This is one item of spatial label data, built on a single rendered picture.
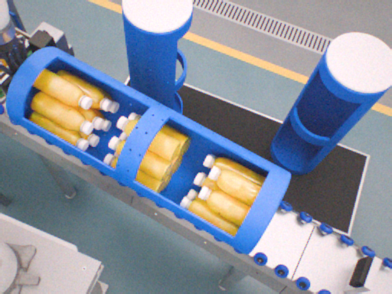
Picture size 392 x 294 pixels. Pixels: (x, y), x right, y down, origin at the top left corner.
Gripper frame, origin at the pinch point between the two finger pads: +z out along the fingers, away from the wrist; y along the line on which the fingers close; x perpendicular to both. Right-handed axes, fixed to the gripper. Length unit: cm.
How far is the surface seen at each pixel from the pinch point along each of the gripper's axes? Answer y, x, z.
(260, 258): 8, 94, 18
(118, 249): 18, 37, 116
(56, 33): -35, -21, 30
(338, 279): 0, 120, 23
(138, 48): -45, 14, 26
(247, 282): -2, 105, 116
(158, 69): -47, 22, 37
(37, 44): -20.0, -13.9, 15.9
